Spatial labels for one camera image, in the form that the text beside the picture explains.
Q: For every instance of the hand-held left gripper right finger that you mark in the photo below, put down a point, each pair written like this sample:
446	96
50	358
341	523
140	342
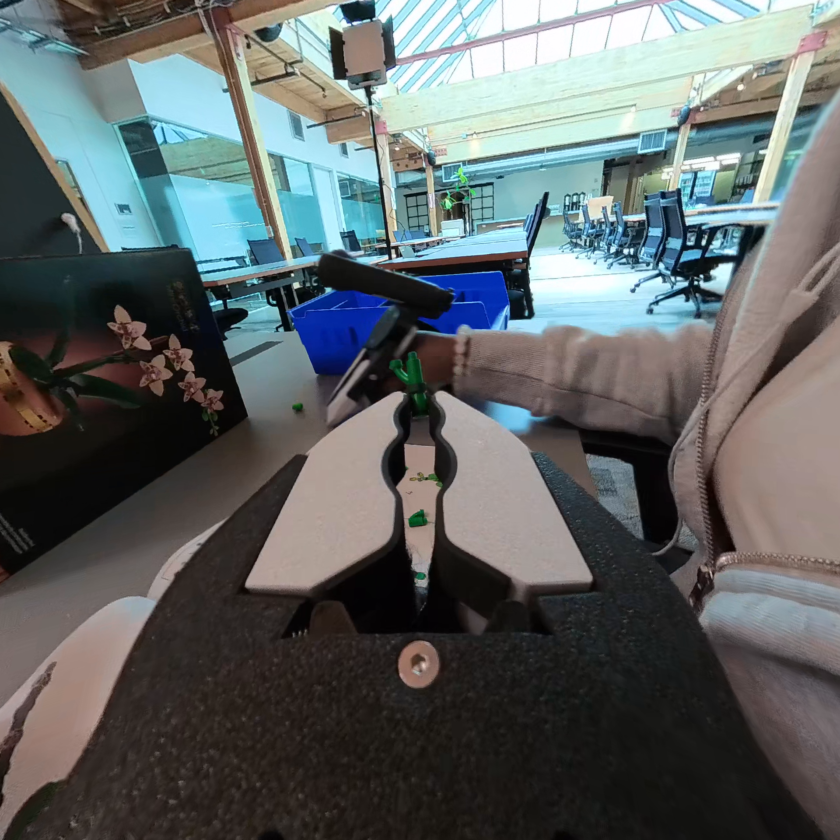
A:
512	512

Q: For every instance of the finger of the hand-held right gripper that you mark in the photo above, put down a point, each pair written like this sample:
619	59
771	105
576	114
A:
354	374
367	390

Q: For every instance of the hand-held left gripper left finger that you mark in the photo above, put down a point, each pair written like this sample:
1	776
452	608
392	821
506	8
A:
328	512

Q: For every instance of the green toy plant stem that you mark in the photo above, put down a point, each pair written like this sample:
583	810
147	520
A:
417	387

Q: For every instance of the person's right forearm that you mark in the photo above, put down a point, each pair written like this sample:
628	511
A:
590	374

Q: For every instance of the grey desk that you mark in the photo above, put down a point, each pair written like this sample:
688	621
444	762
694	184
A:
197	499

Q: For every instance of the person's right hand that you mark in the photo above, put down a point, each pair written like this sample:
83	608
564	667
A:
438	361

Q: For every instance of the blue plastic bin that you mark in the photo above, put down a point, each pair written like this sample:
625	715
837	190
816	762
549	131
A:
341	328

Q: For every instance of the long wooden office table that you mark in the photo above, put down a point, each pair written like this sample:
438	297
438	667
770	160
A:
459	253
735	215
262	268

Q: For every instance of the chunky green toy piece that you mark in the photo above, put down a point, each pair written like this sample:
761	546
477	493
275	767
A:
417	518

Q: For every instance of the green potted plant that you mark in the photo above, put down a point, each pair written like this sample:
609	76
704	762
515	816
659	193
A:
459	190

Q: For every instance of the black office chair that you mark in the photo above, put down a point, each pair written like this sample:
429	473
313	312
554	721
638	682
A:
537	249
630	472

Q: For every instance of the black orchid print box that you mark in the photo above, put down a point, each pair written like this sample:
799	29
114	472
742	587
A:
118	407

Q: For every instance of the studio light on stand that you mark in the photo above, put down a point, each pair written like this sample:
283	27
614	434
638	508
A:
364	46

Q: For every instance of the open instruction booklet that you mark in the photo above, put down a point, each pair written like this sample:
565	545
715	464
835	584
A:
98	630

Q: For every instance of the grey zip hoodie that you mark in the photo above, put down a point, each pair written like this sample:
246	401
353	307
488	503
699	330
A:
774	492

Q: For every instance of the row of black office chairs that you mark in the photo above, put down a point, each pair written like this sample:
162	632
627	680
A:
676	243

